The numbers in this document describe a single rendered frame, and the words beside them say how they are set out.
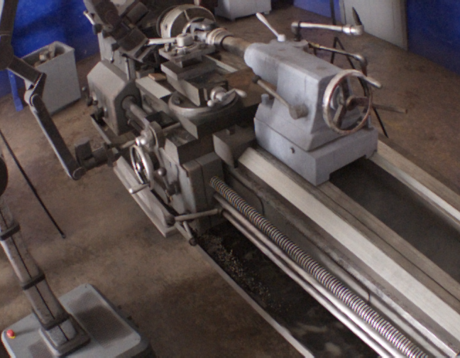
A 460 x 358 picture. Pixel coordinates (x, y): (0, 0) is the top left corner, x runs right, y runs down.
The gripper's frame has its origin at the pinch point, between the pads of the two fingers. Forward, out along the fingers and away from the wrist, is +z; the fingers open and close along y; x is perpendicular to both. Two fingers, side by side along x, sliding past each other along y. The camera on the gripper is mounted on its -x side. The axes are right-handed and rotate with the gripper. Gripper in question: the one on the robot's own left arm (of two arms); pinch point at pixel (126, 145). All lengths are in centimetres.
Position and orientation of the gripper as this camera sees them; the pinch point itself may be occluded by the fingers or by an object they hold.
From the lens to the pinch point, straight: 204.1
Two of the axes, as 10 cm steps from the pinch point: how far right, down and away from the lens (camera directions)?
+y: 3.1, 9.3, 2.1
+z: 8.5, -3.7, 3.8
